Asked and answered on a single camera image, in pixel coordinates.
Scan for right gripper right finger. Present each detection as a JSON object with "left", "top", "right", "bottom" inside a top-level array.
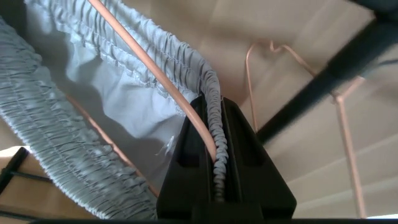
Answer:
[{"left": 221, "top": 96, "right": 297, "bottom": 219}]

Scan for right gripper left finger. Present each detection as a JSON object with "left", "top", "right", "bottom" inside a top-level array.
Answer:
[{"left": 156, "top": 95, "right": 216, "bottom": 219}]

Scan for pale grey shorts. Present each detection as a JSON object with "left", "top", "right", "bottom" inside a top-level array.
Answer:
[{"left": 0, "top": 0, "right": 229, "bottom": 220}]

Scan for pink clothes hanger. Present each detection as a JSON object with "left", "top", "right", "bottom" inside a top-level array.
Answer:
[
  {"left": 67, "top": 0, "right": 218, "bottom": 197},
  {"left": 245, "top": 40, "right": 368, "bottom": 218}
]

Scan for black clothes rack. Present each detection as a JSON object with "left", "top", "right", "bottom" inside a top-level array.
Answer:
[{"left": 0, "top": 0, "right": 398, "bottom": 220}]

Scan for beige curtain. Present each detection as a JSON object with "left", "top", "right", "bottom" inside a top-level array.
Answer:
[{"left": 121, "top": 0, "right": 398, "bottom": 218}]

